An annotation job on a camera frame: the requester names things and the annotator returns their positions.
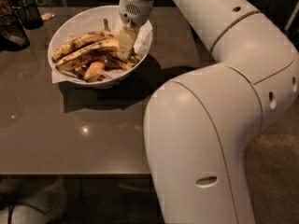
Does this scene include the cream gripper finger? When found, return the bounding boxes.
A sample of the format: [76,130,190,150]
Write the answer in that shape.
[118,25,139,61]

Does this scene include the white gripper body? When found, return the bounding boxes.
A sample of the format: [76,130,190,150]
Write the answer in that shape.
[119,0,153,27]

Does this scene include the spotted banana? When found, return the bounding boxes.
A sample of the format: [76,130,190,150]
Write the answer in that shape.
[55,38,139,73]
[51,30,118,63]

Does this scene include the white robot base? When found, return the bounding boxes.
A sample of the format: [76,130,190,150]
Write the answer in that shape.
[0,175,67,224]

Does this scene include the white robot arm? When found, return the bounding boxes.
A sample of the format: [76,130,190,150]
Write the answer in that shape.
[120,0,299,224]

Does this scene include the small banana pieces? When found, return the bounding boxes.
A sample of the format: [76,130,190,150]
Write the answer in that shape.
[74,55,137,82]

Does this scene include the white bowl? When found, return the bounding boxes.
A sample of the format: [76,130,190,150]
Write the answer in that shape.
[48,6,153,89]

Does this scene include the white paper liner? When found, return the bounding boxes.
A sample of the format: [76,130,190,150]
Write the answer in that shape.
[48,15,152,89]

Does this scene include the orange fruit piece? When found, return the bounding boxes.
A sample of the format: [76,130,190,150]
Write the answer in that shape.
[84,62,105,82]

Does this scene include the small wrapper on table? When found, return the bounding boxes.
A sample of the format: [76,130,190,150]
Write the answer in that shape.
[41,12,55,21]

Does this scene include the black mesh cup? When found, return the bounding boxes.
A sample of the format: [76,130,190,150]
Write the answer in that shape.
[13,0,43,30]

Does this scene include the dark container left edge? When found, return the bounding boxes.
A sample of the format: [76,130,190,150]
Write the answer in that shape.
[0,0,30,51]

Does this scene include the black cable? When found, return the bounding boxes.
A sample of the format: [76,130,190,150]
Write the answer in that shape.
[7,199,48,224]

